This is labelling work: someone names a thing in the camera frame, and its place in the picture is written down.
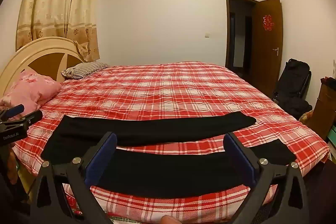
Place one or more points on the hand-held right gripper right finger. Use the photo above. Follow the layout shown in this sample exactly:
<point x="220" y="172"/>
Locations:
<point x="241" y="159"/>

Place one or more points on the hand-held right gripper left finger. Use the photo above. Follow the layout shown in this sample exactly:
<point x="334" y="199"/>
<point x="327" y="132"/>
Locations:
<point x="101" y="159"/>

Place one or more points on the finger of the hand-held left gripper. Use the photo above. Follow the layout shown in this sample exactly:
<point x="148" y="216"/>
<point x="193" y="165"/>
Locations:
<point x="30" y="118"/>
<point x="15" y="110"/>

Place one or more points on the black pants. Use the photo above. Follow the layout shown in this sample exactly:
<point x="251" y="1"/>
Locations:
<point x="157" y="129"/>

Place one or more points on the person's right hand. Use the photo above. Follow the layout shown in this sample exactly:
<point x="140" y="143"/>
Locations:
<point x="168" y="220"/>

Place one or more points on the pink floral pillow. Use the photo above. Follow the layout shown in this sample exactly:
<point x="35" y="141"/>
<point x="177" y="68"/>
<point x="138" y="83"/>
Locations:
<point x="29" y="90"/>

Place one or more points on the cream wooden headboard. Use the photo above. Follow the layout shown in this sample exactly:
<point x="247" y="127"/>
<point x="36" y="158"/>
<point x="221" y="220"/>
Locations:
<point x="47" y="48"/>

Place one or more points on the striped pillow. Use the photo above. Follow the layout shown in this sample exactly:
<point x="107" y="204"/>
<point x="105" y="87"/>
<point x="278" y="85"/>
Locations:
<point x="84" y="69"/>

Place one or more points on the patterned bag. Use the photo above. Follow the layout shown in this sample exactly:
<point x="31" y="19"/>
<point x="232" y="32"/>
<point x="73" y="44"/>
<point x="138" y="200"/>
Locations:
<point x="305" y="117"/>

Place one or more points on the teal storage box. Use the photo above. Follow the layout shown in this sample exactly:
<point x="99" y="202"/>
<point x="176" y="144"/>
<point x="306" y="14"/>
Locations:
<point x="332" y="135"/>

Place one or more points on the black suitcase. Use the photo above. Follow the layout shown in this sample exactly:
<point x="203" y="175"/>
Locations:
<point x="294" y="77"/>

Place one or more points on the brown wooden cabinet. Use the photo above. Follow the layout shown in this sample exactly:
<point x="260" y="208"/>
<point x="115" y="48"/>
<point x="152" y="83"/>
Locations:
<point x="324" y="106"/>

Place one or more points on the red plaid bed sheet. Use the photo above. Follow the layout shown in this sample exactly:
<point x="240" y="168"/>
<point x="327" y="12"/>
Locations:
<point x="170" y="87"/>

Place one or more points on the brown wooden door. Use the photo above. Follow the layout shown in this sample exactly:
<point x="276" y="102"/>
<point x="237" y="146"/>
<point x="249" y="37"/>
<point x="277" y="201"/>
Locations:
<point x="265" y="61"/>

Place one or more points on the beige patterned curtain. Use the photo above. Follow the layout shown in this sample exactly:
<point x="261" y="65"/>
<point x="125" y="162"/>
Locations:
<point x="52" y="8"/>

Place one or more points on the pile of red gift boxes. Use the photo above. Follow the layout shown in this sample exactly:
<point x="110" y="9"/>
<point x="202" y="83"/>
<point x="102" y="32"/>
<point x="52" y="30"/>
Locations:
<point x="326" y="80"/>

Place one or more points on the red paper door decoration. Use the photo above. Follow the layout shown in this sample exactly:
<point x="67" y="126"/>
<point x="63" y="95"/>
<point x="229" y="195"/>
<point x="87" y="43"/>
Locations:
<point x="267" y="22"/>

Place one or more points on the dark wooden door frame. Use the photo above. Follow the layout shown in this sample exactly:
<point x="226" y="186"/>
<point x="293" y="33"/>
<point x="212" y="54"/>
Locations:
<point x="227" y="29"/>

